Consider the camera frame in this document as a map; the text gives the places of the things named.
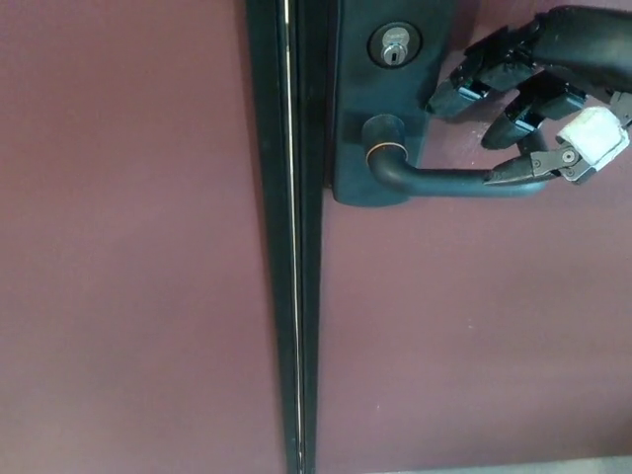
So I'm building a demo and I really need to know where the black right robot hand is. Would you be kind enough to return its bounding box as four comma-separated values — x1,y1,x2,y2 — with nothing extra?
426,4,632,189

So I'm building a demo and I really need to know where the black lever door handle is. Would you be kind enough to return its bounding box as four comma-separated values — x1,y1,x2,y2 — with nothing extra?
360,114,550,199

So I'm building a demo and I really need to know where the black door lock plate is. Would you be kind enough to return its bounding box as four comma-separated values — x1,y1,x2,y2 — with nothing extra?
331,0,453,206

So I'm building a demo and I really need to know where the maroon door leaf with lock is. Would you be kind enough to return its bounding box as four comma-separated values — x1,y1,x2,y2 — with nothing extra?
308,0,632,474

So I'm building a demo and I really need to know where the plain maroon door leaf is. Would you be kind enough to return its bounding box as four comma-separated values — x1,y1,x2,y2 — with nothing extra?
0,0,290,474

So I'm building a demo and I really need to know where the silver key cylinder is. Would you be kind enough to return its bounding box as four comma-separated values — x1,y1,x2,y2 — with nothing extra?
365,23,419,70

